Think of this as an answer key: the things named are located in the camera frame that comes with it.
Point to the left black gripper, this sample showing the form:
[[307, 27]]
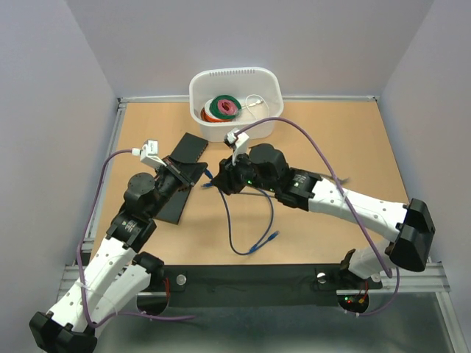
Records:
[[171, 168]]

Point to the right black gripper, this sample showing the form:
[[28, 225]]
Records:
[[228, 173]]

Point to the black network switch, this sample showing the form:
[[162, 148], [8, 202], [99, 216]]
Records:
[[172, 210], [189, 149]]

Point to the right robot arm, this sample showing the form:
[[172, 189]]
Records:
[[407, 229]]

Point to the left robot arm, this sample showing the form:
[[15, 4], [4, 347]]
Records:
[[120, 269]]

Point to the white plastic bin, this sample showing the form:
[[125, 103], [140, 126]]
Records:
[[254, 91]]

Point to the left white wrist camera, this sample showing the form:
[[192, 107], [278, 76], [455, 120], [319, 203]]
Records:
[[148, 154]]

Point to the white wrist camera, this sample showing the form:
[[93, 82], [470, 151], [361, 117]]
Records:
[[148, 154], [238, 142]]

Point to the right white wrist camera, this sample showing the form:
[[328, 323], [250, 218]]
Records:
[[238, 142]]

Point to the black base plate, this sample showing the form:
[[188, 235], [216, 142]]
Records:
[[189, 286]]

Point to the aluminium table frame rail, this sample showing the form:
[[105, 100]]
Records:
[[346, 136]]

